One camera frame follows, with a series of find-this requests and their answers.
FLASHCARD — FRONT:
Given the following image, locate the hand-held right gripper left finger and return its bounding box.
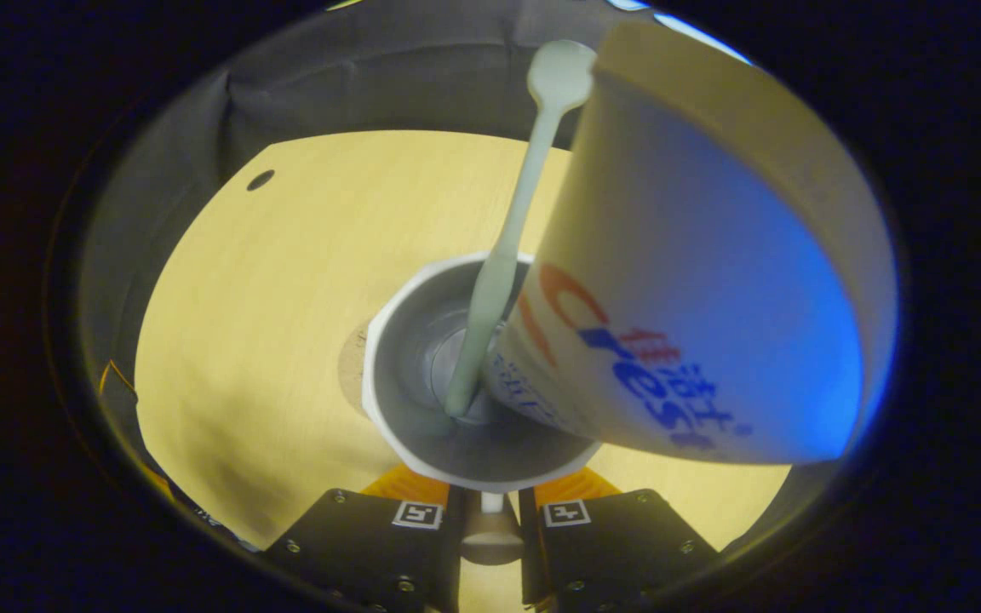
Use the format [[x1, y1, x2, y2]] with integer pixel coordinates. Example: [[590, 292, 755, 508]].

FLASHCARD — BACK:
[[263, 464, 468, 613]]

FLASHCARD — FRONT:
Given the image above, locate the white cup with wooden handle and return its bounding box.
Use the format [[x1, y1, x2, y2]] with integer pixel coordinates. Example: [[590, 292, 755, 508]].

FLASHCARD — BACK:
[[361, 251, 604, 569]]

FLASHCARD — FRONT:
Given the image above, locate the round cork coaster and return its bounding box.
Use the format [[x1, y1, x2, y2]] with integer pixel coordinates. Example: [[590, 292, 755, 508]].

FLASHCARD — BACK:
[[336, 319, 372, 411]]

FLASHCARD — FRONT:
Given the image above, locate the white toothpaste tube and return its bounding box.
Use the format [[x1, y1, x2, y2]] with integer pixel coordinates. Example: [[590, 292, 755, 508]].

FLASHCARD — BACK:
[[482, 19, 898, 466]]

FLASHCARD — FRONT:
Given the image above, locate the pale green toothbrush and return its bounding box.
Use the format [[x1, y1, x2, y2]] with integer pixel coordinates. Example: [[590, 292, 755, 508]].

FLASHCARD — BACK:
[[444, 38, 599, 418]]

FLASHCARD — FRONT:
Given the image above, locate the black backdrop cloth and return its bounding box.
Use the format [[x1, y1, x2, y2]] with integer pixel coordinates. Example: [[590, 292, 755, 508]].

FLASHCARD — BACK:
[[73, 0, 849, 554]]

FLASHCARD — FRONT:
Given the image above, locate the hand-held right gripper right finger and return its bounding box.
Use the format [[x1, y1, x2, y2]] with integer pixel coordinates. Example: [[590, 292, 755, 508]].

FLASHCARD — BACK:
[[518, 465, 723, 613]]

